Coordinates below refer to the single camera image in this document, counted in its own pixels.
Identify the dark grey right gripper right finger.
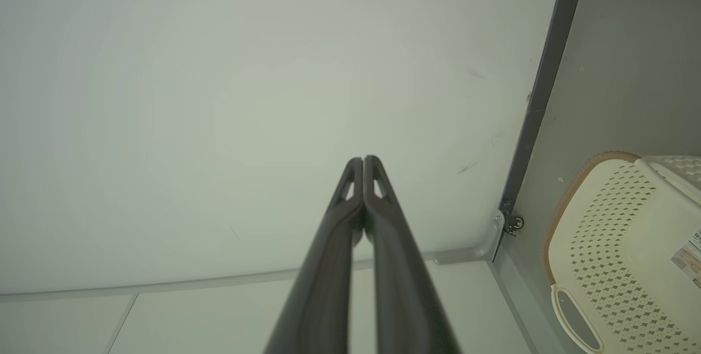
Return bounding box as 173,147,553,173
364,155,462,354

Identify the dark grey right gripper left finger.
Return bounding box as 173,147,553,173
264,157,365,354

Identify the cream perforated plastic laundry basket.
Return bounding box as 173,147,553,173
542,150,701,354

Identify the small black caster wheel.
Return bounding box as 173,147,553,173
503,213,525,237

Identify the dark grey baseboard strip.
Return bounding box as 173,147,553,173
491,0,590,263

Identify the paper label sticker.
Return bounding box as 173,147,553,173
669,228,701,290

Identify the grey metal partition frame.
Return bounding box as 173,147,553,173
0,210,505,304

